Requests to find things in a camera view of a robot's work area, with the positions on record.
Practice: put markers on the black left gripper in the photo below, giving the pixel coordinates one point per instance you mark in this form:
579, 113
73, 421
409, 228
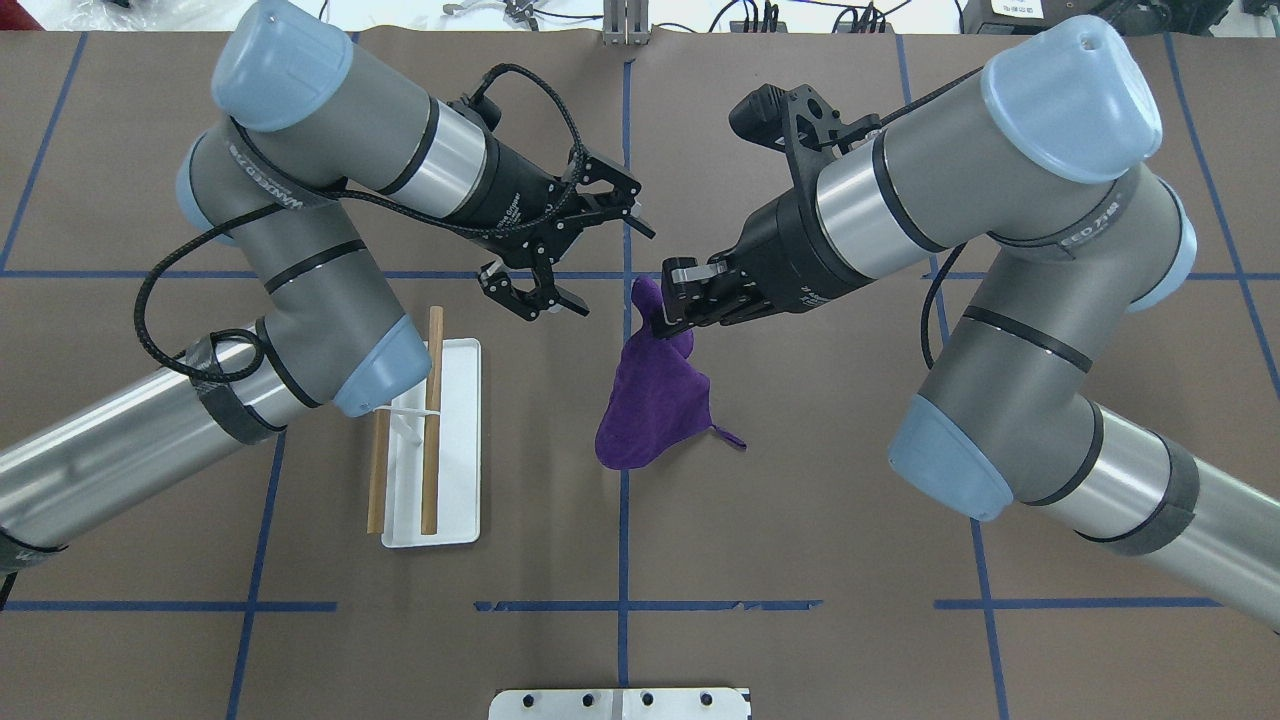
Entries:
517, 195

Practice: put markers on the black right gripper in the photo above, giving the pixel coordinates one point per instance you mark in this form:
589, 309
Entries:
783, 259

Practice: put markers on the purple towel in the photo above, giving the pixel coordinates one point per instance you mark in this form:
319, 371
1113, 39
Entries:
658, 399

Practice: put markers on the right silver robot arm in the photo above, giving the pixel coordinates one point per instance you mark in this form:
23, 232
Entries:
1043, 150

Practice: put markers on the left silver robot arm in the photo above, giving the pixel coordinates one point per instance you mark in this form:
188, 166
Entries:
309, 119

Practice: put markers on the outer wooden rack bar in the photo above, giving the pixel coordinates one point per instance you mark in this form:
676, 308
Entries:
377, 491

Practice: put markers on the wooden rack bar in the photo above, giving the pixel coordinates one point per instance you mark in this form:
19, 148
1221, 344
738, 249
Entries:
432, 424
377, 491

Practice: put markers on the inner wooden rack bar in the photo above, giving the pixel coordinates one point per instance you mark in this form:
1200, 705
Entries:
432, 424

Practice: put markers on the white rack base tray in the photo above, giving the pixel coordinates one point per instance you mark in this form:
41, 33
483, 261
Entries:
459, 519

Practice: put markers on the grey metal clamp tool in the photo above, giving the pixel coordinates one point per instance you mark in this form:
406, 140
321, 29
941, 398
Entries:
516, 14

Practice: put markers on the black device box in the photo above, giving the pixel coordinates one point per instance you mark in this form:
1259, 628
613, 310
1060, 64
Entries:
1129, 18

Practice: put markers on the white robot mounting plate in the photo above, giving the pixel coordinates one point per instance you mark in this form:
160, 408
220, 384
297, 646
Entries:
623, 703

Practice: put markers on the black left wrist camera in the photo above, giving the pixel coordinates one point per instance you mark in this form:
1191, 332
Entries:
479, 110

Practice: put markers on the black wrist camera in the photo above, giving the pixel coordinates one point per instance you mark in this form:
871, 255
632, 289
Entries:
479, 110
801, 124

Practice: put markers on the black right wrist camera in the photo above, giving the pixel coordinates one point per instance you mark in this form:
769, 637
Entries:
801, 124

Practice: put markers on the grey aluminium frame post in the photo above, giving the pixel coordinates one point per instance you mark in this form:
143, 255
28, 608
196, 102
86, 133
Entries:
626, 23

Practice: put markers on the black cable hub left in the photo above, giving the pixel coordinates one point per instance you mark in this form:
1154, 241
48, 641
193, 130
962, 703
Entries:
758, 18

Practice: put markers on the black cable hub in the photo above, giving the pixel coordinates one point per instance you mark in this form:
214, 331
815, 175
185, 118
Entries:
865, 19
758, 18

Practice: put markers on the black cable hub right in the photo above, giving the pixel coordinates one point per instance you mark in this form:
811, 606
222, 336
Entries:
865, 19

